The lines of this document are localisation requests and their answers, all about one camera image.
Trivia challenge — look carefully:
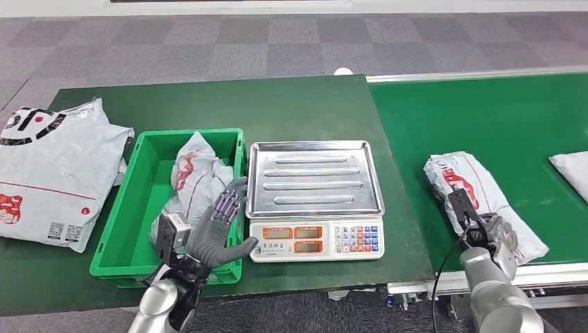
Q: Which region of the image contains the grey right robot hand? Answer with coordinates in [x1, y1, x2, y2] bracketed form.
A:
[478, 213, 520, 253]

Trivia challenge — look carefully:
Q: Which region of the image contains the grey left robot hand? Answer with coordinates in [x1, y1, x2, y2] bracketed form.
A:
[186, 176, 259, 269]

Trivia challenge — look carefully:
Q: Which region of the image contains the grey parcel red logo text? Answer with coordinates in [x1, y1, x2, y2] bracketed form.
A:
[423, 151, 550, 266]

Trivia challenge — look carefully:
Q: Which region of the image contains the grey red-print parcel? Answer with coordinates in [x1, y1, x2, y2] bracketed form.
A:
[149, 132, 235, 258]

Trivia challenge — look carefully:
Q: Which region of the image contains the pale grey parcel red stripe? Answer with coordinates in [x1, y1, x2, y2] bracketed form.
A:
[548, 151, 588, 205]

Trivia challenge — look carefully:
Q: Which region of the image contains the green conveyor belt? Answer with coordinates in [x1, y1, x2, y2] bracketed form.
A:
[368, 72, 588, 272]

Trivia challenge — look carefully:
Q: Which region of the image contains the green plastic crate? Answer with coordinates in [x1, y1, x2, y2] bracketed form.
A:
[89, 128, 249, 289]

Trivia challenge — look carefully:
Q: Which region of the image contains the white electronic scale steel tray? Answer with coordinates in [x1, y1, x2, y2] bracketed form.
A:
[245, 139, 386, 264]

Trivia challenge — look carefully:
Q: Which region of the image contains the large white black-print mailer bag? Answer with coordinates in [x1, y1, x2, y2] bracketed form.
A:
[0, 97, 135, 254]

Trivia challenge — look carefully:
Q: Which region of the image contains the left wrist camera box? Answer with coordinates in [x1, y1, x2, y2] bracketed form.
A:
[155, 212, 193, 263]

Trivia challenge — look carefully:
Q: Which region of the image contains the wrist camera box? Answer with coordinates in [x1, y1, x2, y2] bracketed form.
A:
[155, 212, 193, 263]
[447, 187, 488, 244]

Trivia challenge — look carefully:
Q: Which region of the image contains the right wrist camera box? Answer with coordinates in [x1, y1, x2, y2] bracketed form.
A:
[447, 187, 488, 244]

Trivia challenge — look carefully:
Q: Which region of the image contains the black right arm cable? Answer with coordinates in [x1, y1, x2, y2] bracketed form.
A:
[431, 220, 474, 333]

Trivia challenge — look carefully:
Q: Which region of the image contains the small white bracket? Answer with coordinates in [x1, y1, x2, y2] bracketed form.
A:
[327, 288, 375, 302]

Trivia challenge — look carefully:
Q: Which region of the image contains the aluminium conveyor frame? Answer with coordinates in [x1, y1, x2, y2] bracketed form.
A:
[365, 64, 588, 318]

